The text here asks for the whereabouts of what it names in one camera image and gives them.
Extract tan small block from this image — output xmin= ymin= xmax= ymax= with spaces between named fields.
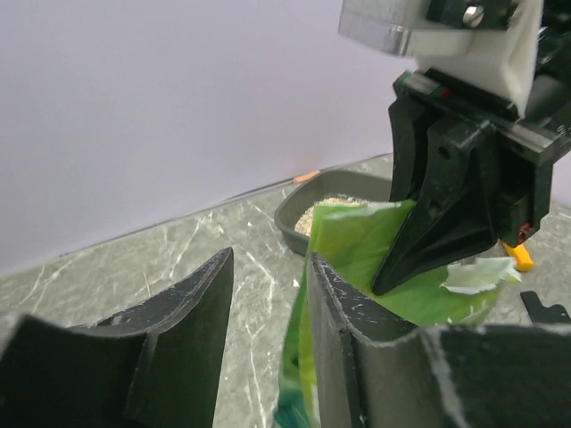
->
xmin=293 ymin=170 xmax=320 ymax=184

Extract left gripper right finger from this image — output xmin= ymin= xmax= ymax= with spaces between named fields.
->
xmin=307 ymin=254 xmax=570 ymax=427

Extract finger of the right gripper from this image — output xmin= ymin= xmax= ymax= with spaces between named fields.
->
xmin=372 ymin=119 xmax=501 ymax=295
xmin=389 ymin=96 xmax=433 ymax=202

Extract green litter bag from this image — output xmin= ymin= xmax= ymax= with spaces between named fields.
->
xmin=274 ymin=198 xmax=521 ymax=427

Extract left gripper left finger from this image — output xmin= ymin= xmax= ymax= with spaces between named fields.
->
xmin=1 ymin=248 xmax=234 ymax=427

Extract yellow plastic scoop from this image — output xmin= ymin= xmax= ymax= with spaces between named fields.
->
xmin=501 ymin=242 xmax=534 ymax=273

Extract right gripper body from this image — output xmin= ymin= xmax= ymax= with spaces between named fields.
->
xmin=393 ymin=1 xmax=570 ymax=244

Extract black bag clip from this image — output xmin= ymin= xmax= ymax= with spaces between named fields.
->
xmin=520 ymin=291 xmax=571 ymax=325

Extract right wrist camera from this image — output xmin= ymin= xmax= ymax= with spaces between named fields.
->
xmin=338 ymin=1 xmax=544 ymax=117

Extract grey litter box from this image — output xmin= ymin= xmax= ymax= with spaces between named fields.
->
xmin=272 ymin=169 xmax=393 ymax=258

